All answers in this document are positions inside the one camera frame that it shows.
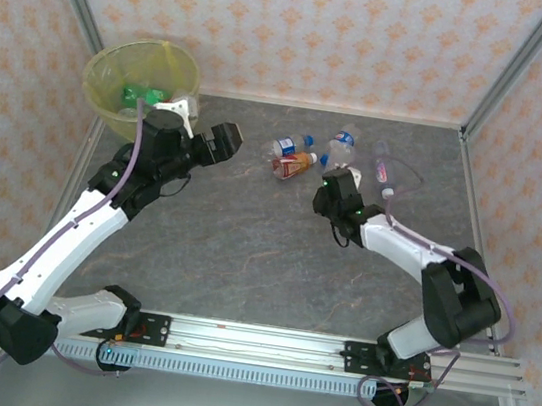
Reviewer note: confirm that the clear bottle purple label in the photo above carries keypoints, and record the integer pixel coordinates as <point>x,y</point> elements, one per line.
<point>382,168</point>

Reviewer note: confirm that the yellow plastic bin liner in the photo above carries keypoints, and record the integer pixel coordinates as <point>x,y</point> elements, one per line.
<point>113,70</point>

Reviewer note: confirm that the small green circuit board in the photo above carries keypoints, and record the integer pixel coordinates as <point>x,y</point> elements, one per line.
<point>422,386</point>

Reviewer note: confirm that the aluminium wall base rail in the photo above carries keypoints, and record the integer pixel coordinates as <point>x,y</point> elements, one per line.
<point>339,109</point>

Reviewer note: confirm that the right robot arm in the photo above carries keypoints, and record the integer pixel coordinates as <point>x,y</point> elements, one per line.
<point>397,241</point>

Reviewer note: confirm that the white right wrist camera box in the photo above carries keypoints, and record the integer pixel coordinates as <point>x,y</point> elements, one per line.
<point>355,177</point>

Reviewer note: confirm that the red label bottle white cap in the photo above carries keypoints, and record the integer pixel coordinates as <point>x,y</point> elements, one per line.
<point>294,166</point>

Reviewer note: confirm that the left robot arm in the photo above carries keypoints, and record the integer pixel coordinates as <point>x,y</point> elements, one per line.
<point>68,242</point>

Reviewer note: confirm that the clear bottle blue white label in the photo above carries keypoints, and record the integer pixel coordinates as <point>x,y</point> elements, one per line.
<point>286,145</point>

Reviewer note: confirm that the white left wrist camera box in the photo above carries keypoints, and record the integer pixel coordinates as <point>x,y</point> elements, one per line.
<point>178,108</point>

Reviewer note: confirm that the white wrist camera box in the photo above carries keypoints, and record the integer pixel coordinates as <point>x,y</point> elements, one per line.
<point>178,108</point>
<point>355,177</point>

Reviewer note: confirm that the green plastic bottle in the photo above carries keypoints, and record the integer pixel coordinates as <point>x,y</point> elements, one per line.
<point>132,95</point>

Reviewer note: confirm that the clear bottle round blue logo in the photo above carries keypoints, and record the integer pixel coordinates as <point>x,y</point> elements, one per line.
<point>346,135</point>

